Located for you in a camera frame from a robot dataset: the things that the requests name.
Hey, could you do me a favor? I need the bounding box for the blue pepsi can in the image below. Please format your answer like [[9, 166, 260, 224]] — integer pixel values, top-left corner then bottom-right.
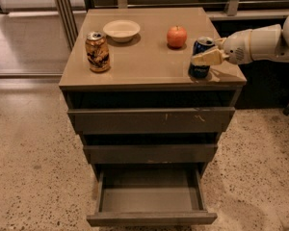
[[188, 37, 215, 78]]

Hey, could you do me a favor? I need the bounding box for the grey open bottom drawer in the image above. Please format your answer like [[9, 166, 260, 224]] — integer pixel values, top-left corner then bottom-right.
[[87, 167, 217, 226]]

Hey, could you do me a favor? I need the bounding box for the grey drawer cabinet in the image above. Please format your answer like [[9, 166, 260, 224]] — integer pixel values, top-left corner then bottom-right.
[[59, 8, 246, 174]]

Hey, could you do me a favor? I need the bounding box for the white bowl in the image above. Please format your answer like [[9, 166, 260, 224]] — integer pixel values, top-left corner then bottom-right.
[[103, 20, 141, 42]]

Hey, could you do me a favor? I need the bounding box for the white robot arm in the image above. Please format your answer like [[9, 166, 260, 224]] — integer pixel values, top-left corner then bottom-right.
[[191, 15, 289, 65]]

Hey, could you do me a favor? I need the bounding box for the grey middle drawer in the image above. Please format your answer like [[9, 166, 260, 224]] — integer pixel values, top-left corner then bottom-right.
[[84, 143, 218, 164]]

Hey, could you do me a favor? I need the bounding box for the gold patterned drink can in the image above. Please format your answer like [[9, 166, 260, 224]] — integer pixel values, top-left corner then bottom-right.
[[85, 31, 110, 72]]

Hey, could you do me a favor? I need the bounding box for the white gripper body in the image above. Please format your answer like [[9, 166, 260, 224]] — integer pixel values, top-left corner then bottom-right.
[[223, 29, 252, 64]]

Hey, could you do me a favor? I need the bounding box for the grey top drawer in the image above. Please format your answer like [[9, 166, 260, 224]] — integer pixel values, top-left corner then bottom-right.
[[67, 107, 235, 135]]

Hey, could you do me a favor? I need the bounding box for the red apple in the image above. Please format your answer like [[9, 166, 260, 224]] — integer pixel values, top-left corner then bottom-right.
[[167, 26, 187, 48]]

